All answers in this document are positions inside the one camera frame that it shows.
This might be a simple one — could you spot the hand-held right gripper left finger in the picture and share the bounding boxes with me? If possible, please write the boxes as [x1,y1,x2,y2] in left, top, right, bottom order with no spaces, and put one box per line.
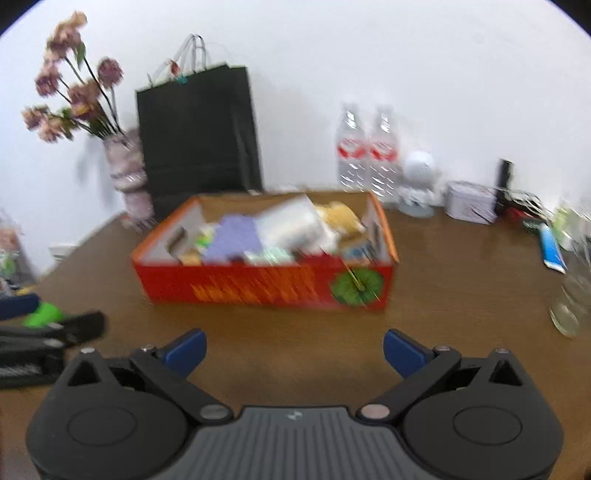
[65,329,234,424]

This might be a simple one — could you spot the clear drinking glass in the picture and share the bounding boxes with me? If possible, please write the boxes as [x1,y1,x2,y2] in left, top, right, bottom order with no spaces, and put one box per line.
[549,271,591,339]

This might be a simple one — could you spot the black paper bag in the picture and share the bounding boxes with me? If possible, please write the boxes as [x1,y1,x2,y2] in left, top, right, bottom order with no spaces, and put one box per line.
[135,34,264,223]

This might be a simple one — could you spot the translucent plastic bag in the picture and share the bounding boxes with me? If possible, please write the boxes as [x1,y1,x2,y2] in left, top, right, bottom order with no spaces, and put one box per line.
[253,196,341,255]

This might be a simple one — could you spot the yellow bread item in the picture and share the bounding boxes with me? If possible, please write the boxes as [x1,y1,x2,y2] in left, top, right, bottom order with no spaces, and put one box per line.
[313,201,368,239]

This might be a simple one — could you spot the blue white packet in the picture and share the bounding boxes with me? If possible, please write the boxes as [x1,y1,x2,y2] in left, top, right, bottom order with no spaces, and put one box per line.
[341,239,378,267]

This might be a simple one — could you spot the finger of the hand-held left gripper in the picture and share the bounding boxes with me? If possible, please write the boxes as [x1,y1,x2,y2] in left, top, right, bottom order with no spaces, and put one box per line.
[0,311,108,352]
[0,294,42,321]

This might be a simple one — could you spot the clear bag with contents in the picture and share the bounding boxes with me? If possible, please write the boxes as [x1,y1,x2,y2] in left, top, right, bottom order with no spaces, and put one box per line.
[0,209,38,292]

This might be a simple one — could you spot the dried pink flowers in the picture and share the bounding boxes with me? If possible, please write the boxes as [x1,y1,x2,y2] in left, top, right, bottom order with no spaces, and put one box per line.
[21,11,126,144]

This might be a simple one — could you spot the blue white tube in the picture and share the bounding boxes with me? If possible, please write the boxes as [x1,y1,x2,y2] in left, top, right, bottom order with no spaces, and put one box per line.
[537,223,568,274]

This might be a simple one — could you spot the white round camera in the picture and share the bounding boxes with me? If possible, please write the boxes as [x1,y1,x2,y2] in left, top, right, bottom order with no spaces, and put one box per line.
[397,151,437,219]

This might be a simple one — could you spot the purple stone vase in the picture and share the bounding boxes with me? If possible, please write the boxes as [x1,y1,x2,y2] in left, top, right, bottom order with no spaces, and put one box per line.
[102,128,156,230]

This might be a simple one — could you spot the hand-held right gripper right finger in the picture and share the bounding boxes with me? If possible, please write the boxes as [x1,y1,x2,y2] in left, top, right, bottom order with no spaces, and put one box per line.
[358,329,532,424]

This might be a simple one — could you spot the purple cloth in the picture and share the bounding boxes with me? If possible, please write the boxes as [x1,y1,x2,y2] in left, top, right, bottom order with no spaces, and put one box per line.
[202,215,260,265]

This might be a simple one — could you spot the green white packet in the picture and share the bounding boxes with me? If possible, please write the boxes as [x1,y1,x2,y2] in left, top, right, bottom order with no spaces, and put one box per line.
[244,248,297,267]

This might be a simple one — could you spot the clear water bottle red label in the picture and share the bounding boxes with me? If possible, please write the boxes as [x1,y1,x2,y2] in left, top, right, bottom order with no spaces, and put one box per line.
[368,106,400,204]
[337,104,370,193]

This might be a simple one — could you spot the red cardboard box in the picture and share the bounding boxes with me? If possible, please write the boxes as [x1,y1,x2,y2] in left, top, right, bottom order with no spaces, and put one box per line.
[130,191,400,312]

